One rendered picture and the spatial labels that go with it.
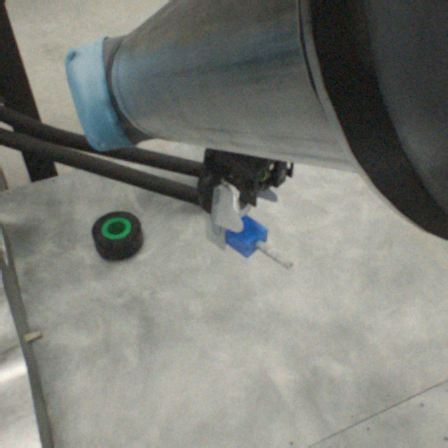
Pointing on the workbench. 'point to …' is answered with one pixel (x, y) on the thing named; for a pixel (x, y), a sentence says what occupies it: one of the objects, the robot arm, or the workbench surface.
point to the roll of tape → (117, 235)
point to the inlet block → (255, 237)
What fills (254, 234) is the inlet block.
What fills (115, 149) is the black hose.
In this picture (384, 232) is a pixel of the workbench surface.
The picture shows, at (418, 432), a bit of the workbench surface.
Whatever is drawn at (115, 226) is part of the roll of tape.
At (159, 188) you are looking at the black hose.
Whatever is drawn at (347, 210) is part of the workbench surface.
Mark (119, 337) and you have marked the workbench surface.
